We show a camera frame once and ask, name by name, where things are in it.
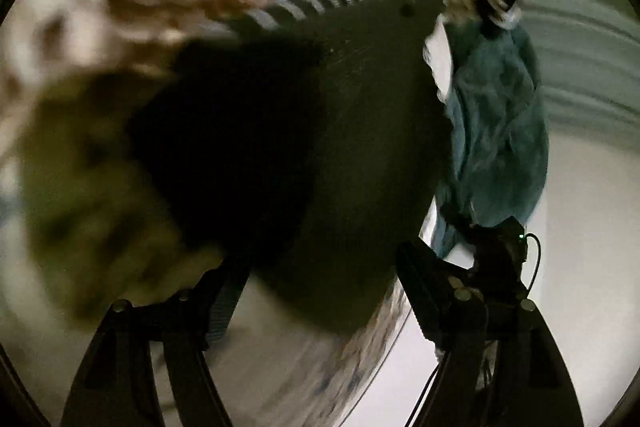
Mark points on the floral print bed blanket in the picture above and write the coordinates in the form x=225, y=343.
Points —
x=74, y=241

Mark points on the dark green garment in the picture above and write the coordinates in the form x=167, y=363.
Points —
x=500, y=143

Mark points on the black knit garment white stripes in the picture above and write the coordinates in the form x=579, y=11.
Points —
x=304, y=141

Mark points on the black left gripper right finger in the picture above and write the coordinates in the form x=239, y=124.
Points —
x=499, y=363

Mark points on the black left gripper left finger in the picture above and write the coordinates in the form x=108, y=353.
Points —
x=115, y=383

